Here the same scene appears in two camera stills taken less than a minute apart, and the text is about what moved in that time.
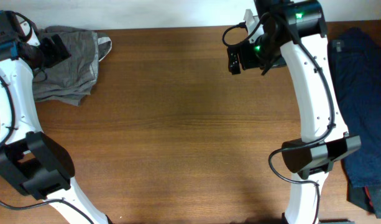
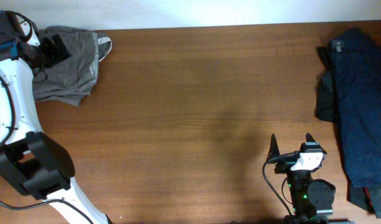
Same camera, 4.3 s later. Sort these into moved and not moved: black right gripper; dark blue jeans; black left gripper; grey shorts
Moved: black right gripper
Not moved: black left gripper; grey shorts; dark blue jeans
